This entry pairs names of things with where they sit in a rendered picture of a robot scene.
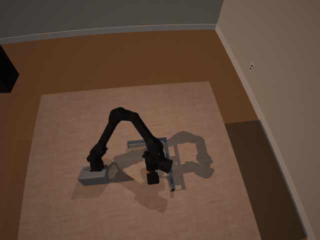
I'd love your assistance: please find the clear glass corner wall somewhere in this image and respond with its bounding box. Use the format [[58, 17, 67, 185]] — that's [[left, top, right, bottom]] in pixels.
[[128, 141, 172, 190]]

